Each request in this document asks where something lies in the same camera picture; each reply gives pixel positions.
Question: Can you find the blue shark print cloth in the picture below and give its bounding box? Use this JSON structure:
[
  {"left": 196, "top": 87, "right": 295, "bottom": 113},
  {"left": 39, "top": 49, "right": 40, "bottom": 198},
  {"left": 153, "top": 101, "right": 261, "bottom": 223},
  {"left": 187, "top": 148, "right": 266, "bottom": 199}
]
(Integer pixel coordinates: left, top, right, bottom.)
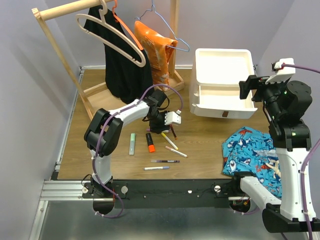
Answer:
[{"left": 222, "top": 126, "right": 282, "bottom": 199}]

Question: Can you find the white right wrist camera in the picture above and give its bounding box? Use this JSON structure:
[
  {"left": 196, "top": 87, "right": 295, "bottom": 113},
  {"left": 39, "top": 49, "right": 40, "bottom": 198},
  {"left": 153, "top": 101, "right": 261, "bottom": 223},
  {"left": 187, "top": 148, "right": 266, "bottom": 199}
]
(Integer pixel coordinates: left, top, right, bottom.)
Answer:
[{"left": 265, "top": 58, "right": 296, "bottom": 85}]

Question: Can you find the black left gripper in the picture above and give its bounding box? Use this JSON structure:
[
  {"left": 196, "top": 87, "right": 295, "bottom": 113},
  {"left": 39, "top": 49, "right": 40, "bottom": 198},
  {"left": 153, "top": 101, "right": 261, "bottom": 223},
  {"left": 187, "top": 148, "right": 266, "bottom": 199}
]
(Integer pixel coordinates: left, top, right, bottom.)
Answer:
[{"left": 148, "top": 111, "right": 171, "bottom": 135}]

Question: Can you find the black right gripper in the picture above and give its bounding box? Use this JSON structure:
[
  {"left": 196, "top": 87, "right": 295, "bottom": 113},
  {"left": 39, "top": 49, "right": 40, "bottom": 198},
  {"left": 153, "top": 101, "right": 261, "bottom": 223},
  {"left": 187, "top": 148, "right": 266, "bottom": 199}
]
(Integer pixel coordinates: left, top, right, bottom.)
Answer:
[{"left": 240, "top": 73, "right": 291, "bottom": 120}]

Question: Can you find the white marker peach cap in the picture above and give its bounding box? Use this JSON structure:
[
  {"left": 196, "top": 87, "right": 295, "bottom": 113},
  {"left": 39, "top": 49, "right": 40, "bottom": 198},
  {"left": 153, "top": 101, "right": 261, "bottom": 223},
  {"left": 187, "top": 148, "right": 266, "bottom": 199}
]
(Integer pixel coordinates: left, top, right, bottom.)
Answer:
[{"left": 165, "top": 146, "right": 188, "bottom": 158}]

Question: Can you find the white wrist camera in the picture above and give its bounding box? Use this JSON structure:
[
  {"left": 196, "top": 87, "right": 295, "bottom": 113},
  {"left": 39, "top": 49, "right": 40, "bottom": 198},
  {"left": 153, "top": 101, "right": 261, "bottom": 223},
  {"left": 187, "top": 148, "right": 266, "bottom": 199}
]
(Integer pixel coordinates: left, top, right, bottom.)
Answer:
[
  {"left": 265, "top": 58, "right": 296, "bottom": 85},
  {"left": 164, "top": 109, "right": 182, "bottom": 126}
]

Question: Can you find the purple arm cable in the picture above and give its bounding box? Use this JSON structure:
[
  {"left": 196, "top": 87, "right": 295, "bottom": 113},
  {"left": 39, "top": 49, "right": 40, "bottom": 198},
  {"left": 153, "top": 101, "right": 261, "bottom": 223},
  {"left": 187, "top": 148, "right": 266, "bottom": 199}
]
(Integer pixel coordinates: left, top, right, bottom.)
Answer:
[
  {"left": 91, "top": 84, "right": 185, "bottom": 219},
  {"left": 233, "top": 62, "right": 320, "bottom": 240}
]

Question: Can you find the aluminium frame rail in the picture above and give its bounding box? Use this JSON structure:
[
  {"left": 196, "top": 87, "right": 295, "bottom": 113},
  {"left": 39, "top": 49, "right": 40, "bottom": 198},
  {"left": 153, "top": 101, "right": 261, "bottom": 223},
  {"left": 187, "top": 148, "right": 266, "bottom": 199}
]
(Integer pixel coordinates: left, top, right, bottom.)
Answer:
[{"left": 28, "top": 179, "right": 313, "bottom": 240}]

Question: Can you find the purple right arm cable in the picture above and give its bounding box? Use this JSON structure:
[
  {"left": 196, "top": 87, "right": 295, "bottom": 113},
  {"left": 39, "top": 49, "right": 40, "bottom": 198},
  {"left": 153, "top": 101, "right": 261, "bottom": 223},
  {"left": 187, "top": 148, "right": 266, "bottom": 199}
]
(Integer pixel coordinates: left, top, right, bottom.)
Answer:
[{"left": 233, "top": 62, "right": 320, "bottom": 240}]

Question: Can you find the red transparent pen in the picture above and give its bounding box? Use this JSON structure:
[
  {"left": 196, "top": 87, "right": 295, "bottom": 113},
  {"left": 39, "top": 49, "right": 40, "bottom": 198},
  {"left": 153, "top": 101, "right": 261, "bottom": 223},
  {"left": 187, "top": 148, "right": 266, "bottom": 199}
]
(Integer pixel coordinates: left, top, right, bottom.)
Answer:
[{"left": 170, "top": 125, "right": 178, "bottom": 140}]

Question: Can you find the green transparent highlighter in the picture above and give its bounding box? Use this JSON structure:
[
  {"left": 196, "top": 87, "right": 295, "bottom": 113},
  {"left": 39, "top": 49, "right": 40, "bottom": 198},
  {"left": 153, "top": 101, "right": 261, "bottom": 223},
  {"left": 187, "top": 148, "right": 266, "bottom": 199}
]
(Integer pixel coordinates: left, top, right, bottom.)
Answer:
[{"left": 128, "top": 133, "right": 136, "bottom": 156}]

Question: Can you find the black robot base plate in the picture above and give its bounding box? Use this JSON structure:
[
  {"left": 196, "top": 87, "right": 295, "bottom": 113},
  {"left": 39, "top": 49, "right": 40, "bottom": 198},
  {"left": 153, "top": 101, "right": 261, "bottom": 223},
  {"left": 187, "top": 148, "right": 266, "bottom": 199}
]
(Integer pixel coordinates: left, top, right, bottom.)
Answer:
[{"left": 82, "top": 178, "right": 254, "bottom": 214}]

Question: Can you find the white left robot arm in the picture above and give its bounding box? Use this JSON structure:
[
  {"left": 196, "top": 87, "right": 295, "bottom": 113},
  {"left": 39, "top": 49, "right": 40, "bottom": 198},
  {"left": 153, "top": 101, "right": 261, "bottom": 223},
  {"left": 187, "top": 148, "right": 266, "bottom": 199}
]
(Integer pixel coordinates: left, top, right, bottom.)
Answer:
[{"left": 84, "top": 89, "right": 170, "bottom": 198}]

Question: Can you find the orange tie-dye garment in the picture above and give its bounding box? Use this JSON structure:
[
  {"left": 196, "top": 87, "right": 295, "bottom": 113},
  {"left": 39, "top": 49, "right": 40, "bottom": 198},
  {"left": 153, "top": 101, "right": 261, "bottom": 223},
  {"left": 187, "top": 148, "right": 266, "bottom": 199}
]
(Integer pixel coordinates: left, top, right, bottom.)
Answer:
[{"left": 134, "top": 20, "right": 178, "bottom": 86}]

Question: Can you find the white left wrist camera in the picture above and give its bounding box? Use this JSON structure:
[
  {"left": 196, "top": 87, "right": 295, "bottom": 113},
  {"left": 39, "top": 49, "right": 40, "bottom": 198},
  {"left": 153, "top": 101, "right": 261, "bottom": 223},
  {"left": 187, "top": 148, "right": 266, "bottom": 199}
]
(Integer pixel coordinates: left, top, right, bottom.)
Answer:
[{"left": 164, "top": 109, "right": 182, "bottom": 126}]

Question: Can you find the white marker yellow cap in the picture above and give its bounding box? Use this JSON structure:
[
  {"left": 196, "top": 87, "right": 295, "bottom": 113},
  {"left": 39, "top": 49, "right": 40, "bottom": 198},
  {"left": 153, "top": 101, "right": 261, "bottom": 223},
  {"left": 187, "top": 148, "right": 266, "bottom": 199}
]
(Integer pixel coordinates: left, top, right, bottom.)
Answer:
[{"left": 161, "top": 132, "right": 179, "bottom": 150}]

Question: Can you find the blue wire hanger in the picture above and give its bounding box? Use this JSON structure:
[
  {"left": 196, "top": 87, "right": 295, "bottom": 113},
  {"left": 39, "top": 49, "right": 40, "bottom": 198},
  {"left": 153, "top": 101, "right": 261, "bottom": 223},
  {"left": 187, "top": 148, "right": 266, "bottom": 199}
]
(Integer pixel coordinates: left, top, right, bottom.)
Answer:
[{"left": 134, "top": 0, "right": 191, "bottom": 53}]

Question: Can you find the white three-drawer organizer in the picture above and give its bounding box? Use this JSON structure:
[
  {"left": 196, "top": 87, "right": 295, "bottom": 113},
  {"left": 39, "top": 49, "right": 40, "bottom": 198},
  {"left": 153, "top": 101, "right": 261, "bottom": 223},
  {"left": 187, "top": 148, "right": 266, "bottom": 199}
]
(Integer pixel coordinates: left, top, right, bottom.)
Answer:
[{"left": 188, "top": 48, "right": 257, "bottom": 119}]

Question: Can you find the beige wooden hanger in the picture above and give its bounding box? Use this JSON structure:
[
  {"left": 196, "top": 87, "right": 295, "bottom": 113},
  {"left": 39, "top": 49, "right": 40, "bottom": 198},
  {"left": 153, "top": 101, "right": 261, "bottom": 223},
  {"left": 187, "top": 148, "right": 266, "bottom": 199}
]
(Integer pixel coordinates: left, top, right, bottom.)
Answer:
[{"left": 75, "top": 0, "right": 147, "bottom": 68}]

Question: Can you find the wooden clothes rack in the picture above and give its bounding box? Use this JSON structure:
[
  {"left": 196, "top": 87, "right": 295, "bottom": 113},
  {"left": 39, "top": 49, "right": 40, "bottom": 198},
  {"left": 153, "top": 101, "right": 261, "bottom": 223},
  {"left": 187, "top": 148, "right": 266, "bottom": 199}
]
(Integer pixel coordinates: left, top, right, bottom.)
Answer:
[{"left": 31, "top": 0, "right": 186, "bottom": 123}]

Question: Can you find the brown top drawer pull tab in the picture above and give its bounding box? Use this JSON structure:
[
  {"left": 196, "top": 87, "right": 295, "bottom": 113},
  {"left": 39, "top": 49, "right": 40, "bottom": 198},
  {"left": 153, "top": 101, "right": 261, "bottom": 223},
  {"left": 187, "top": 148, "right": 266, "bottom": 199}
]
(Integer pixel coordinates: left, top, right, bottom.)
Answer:
[{"left": 222, "top": 111, "right": 229, "bottom": 118}]

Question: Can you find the purple dark marker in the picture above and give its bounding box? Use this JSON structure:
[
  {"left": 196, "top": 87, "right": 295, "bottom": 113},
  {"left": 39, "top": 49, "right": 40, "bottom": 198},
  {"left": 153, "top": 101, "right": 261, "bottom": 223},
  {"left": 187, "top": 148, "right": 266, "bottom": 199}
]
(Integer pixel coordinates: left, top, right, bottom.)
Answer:
[{"left": 150, "top": 160, "right": 180, "bottom": 163}]

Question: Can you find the black orange highlighter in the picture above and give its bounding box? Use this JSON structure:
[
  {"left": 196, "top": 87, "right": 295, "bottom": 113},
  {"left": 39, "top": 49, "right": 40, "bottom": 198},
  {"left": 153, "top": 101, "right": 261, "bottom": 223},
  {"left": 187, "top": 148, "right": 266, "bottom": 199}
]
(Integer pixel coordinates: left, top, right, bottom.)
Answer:
[{"left": 145, "top": 133, "right": 156, "bottom": 153}]

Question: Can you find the orange plastic hanger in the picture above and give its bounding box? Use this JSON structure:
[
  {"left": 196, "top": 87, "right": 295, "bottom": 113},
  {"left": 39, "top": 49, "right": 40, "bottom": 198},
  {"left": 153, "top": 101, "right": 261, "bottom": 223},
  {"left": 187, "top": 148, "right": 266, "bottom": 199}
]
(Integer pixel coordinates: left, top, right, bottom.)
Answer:
[{"left": 112, "top": 0, "right": 144, "bottom": 51}]

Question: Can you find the black garment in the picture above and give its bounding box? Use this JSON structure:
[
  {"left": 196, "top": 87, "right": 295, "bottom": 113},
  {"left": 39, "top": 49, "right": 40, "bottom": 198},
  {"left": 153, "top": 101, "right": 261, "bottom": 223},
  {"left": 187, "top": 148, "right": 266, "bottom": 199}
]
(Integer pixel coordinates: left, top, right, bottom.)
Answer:
[{"left": 83, "top": 4, "right": 155, "bottom": 105}]

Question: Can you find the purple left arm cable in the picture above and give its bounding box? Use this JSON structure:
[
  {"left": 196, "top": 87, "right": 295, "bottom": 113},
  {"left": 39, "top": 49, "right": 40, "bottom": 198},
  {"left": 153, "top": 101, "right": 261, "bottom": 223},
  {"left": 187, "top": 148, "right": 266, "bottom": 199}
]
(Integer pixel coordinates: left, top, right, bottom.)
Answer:
[{"left": 91, "top": 84, "right": 185, "bottom": 219}]

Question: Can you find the white marker lilac cap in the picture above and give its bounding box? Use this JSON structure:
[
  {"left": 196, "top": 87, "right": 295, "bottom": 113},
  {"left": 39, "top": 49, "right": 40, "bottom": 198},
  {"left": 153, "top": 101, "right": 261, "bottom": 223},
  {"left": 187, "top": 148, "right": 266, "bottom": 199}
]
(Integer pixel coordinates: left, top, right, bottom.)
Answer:
[{"left": 143, "top": 166, "right": 170, "bottom": 171}]

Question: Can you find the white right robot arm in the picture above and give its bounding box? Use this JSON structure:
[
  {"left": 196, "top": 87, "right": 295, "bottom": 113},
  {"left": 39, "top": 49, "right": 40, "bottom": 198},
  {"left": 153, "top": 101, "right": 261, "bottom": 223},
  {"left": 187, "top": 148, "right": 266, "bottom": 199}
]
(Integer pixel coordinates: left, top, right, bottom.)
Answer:
[{"left": 230, "top": 75, "right": 320, "bottom": 239}]

